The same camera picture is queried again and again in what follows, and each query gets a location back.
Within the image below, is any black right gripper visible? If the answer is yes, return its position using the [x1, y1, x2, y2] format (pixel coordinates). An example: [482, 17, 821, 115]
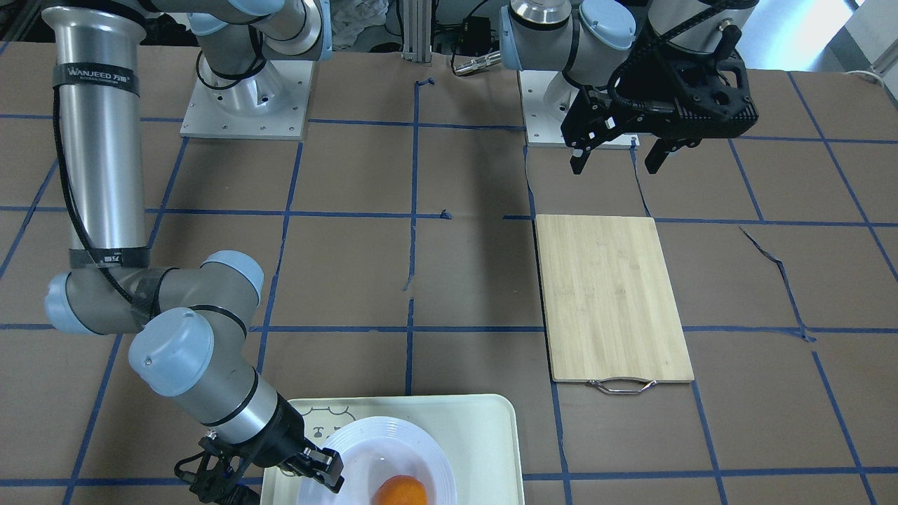
[174, 397, 345, 504]

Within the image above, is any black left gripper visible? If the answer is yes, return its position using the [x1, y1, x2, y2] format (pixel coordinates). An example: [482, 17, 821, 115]
[561, 25, 759, 175]

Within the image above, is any white round plate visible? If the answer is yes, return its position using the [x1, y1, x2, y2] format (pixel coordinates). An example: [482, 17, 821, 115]
[295, 416, 457, 504]

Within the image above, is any orange fruit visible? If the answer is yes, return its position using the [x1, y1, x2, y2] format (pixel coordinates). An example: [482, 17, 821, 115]
[371, 474, 429, 504]

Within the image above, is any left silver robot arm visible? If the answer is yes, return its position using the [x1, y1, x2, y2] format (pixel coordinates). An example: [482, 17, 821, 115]
[500, 1, 759, 175]

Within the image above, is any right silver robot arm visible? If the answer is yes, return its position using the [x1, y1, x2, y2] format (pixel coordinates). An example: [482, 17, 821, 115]
[41, 1, 345, 504]

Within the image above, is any cream rectangular tray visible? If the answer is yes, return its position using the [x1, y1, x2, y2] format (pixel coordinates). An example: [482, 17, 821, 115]
[261, 394, 525, 504]

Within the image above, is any bamboo cutting board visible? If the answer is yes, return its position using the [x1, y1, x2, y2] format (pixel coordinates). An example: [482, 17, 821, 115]
[535, 214, 694, 391]

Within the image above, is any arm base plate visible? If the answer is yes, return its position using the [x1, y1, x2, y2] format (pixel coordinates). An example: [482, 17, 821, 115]
[518, 69, 641, 150]
[180, 60, 316, 140]

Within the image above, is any aluminium frame post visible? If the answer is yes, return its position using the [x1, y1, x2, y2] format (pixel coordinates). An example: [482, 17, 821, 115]
[397, 0, 433, 65]

